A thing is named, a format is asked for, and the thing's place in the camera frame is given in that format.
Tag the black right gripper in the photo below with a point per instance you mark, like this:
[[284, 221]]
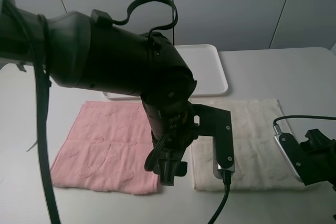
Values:
[[320, 153]]

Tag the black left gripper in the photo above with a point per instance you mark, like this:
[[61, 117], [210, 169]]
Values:
[[171, 131]]

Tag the cream white terry towel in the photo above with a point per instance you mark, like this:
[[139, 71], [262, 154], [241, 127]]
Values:
[[259, 164]]

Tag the pink terry towel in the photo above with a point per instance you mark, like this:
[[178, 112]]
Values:
[[106, 149]]

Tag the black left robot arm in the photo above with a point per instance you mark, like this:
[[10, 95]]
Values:
[[94, 53]]

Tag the white rectangular plastic tray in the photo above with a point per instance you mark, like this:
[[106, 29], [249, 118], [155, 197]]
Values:
[[204, 62]]

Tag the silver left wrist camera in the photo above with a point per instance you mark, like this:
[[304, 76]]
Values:
[[216, 123]]

